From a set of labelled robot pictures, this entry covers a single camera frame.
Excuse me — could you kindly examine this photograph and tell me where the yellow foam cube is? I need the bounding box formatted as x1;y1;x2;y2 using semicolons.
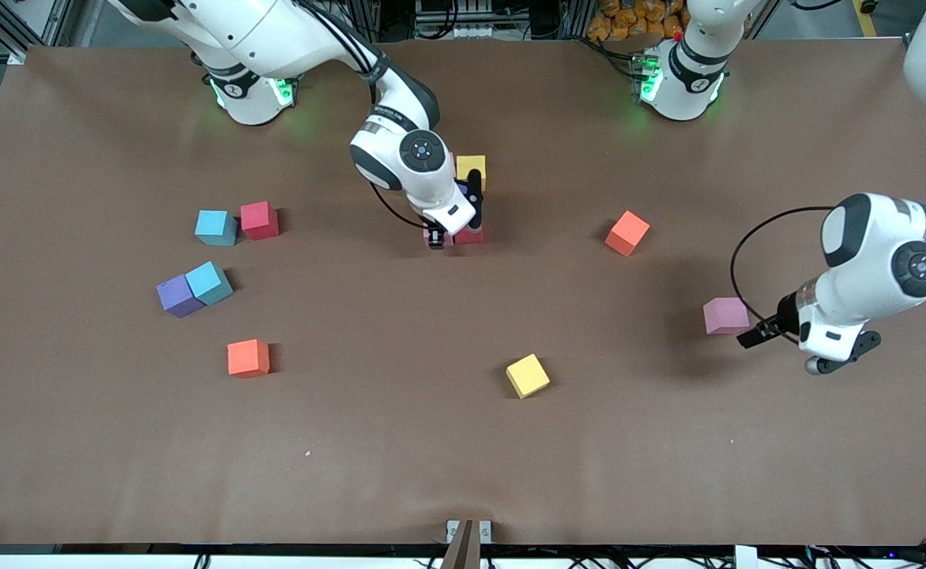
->
456;155;487;190
506;353;551;400

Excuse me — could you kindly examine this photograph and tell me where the orange foam cube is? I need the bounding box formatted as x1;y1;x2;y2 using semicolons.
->
227;339;271;379
604;209;651;258

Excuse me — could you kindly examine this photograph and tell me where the white electronics box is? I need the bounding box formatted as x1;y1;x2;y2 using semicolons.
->
414;0;511;40

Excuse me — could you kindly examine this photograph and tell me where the blue foam cube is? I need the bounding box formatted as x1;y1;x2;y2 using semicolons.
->
185;261;235;307
194;209;239;247

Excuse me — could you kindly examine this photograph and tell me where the bag of oranges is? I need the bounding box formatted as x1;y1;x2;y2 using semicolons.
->
587;0;689;42

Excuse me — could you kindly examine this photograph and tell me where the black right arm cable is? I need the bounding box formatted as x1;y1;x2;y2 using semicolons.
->
305;0;432;232

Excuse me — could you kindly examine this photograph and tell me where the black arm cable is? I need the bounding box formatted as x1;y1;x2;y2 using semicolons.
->
730;142;926;345
305;0;432;232

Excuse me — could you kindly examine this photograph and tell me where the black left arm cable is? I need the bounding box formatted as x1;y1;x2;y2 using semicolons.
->
730;142;926;345

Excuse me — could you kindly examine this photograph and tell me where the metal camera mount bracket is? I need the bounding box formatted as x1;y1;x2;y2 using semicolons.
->
441;519;493;569

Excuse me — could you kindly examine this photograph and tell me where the aluminium frame profile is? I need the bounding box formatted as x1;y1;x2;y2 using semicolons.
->
0;0;77;66

